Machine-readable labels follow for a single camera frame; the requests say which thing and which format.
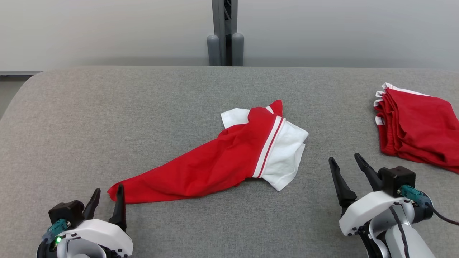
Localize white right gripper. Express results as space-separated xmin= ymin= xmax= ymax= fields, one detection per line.
xmin=328 ymin=153 xmax=413 ymax=237

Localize red shorts with white stripe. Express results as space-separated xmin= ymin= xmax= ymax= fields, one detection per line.
xmin=373 ymin=82 xmax=459 ymax=174

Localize grey metal partition post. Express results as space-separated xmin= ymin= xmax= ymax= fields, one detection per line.
xmin=212 ymin=0 xmax=238 ymax=67

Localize red and white basketball jersey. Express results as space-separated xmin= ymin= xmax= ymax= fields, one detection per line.
xmin=108 ymin=100 xmax=309 ymax=204

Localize arm cable, teal plug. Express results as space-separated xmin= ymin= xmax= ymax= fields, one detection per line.
xmin=41 ymin=219 xmax=71 ymax=248
xmin=400 ymin=185 xmax=459 ymax=226

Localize grey cylindrical post foot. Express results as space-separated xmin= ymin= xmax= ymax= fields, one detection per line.
xmin=231 ymin=33 xmax=245 ymax=67
xmin=207 ymin=35 xmax=220 ymax=67

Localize right arm cable, teal plug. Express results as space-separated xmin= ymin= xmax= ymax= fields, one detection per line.
xmin=400 ymin=185 xmax=459 ymax=226

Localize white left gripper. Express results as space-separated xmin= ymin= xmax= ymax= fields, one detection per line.
xmin=57 ymin=184 xmax=134 ymax=258

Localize left arm cable, teal plug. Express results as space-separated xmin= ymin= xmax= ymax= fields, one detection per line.
xmin=41 ymin=219 xmax=71 ymax=248

